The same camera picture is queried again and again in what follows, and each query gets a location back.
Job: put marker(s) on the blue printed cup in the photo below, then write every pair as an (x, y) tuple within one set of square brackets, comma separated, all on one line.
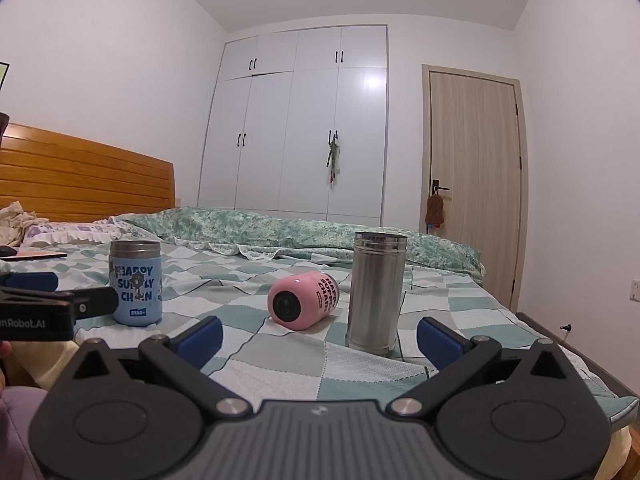
[(136, 285)]

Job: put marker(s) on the checkered bedsheet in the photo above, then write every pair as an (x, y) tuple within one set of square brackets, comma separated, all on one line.
[(280, 355)]

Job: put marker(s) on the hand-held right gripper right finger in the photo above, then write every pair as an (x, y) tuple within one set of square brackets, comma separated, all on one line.
[(440, 344)]

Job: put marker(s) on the wall socket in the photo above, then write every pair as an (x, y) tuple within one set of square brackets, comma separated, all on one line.
[(636, 290)]

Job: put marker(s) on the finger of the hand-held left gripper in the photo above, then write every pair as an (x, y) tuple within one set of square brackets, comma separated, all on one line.
[(97, 302), (27, 280)]

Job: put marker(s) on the black flat phone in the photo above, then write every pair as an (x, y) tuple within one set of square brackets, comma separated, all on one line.
[(35, 255)]

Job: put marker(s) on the crumpled cream cloth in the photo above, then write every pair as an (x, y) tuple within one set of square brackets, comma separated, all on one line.
[(17, 222)]

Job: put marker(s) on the person's left hand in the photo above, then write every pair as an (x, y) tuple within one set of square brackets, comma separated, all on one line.
[(4, 349)]

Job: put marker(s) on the purple floral pillow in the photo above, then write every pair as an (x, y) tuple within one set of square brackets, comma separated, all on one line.
[(75, 232)]

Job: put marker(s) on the pink cup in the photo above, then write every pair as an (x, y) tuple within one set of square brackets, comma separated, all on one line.
[(300, 300)]

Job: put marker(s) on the wooden door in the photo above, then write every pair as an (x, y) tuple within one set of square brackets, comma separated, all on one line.
[(475, 185)]

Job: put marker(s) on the brown hanging pouch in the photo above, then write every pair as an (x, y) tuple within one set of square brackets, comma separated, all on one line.
[(435, 210)]

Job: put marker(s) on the green floral quilt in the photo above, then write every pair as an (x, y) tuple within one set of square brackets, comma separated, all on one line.
[(300, 232)]

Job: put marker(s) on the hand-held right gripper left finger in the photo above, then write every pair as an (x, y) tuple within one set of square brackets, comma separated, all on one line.
[(200, 341)]

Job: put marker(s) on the white wardrobe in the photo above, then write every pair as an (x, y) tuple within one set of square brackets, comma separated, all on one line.
[(280, 135)]

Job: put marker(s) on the stainless steel cup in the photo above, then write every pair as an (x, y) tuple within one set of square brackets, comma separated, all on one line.
[(375, 295)]

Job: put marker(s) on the cream blanket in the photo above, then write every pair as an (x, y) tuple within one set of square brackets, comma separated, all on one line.
[(37, 367)]

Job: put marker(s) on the wooden headboard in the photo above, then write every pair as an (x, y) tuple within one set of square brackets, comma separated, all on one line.
[(85, 180)]

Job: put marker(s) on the purple clothing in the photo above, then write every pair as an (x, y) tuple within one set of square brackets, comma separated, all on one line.
[(17, 435)]

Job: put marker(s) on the framed wall picture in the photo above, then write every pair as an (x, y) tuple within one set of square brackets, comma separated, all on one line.
[(3, 80)]

